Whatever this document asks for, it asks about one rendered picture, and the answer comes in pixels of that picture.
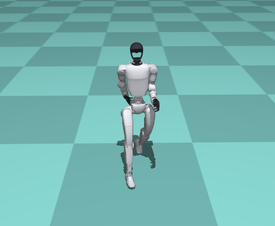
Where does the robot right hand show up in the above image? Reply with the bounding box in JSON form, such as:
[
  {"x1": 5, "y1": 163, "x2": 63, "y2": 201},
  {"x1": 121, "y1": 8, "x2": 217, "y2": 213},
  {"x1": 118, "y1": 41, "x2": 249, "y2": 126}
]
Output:
[{"x1": 124, "y1": 95, "x2": 133, "y2": 105}]

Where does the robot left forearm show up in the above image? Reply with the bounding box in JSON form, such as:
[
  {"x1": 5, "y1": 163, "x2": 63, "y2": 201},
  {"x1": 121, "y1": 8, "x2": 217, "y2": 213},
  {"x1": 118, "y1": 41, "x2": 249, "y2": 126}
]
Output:
[{"x1": 149, "y1": 88, "x2": 158, "y2": 105}]

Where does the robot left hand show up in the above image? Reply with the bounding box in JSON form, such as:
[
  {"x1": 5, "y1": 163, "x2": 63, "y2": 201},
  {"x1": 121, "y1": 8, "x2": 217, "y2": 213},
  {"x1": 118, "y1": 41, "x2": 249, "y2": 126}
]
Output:
[{"x1": 153, "y1": 98, "x2": 160, "y2": 112}]

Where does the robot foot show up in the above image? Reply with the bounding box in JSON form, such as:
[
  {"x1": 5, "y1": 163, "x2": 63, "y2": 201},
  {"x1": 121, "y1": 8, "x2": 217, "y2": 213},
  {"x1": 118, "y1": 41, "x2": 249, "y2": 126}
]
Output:
[
  {"x1": 125, "y1": 174, "x2": 136, "y2": 187},
  {"x1": 135, "y1": 137, "x2": 143, "y2": 153}
]

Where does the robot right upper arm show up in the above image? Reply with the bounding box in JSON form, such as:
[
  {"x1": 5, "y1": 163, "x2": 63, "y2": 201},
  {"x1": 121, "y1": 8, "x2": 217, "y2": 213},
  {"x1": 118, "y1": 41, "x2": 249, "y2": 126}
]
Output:
[{"x1": 117, "y1": 65, "x2": 127, "y2": 89}]

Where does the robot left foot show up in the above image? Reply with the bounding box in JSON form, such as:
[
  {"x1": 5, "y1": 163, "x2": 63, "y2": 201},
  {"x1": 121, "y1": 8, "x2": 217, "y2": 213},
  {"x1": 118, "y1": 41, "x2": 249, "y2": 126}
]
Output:
[{"x1": 135, "y1": 137, "x2": 143, "y2": 153}]

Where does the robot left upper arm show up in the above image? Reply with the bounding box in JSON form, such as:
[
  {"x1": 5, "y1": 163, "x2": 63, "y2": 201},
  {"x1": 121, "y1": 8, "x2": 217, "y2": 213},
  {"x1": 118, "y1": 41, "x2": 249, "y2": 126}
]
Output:
[{"x1": 147, "y1": 64, "x2": 158, "y2": 92}]

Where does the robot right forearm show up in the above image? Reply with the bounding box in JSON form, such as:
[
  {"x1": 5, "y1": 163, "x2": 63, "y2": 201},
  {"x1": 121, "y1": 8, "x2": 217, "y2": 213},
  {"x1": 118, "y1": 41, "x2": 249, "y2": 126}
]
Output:
[{"x1": 120, "y1": 87, "x2": 129, "y2": 97}]

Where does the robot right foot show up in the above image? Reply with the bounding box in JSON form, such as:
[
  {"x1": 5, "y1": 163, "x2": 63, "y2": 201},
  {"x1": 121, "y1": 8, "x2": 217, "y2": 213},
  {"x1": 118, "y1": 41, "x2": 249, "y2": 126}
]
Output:
[{"x1": 125, "y1": 174, "x2": 136, "y2": 187}]

